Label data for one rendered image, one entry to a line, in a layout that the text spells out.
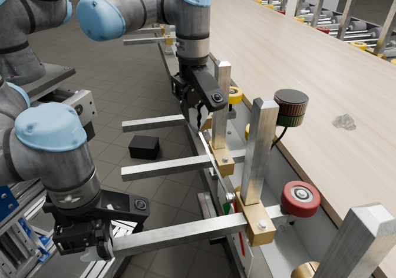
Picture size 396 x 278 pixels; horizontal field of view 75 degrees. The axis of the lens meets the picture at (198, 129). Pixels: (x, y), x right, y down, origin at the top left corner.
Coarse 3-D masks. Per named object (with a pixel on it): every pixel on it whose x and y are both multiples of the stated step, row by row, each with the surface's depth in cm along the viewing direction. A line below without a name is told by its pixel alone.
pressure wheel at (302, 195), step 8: (288, 184) 60; (296, 184) 60; (304, 184) 60; (288, 192) 58; (296, 192) 58; (304, 192) 57; (312, 192) 58; (288, 200) 56; (296, 200) 56; (304, 200) 56; (312, 200) 56; (320, 200) 56; (288, 208) 57; (296, 208) 55; (304, 208) 54; (312, 208) 55; (296, 216) 56; (304, 216) 56
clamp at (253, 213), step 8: (240, 200) 60; (240, 208) 60; (248, 208) 59; (256, 208) 59; (264, 208) 59; (248, 216) 57; (256, 216) 57; (264, 216) 57; (248, 224) 56; (256, 224) 55; (272, 224) 55; (248, 232) 57; (256, 232) 54; (264, 232) 54; (272, 232) 54; (256, 240) 55; (264, 240) 56; (272, 240) 56
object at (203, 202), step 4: (200, 196) 83; (200, 200) 81; (204, 200) 81; (200, 204) 80; (204, 204) 80; (204, 208) 79; (204, 212) 78; (208, 212) 78; (204, 216) 77; (208, 216) 77
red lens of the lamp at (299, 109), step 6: (276, 102) 46; (282, 102) 45; (306, 102) 44; (282, 108) 45; (288, 108) 44; (294, 108) 44; (300, 108) 44; (288, 114) 45; (294, 114) 45; (300, 114) 45
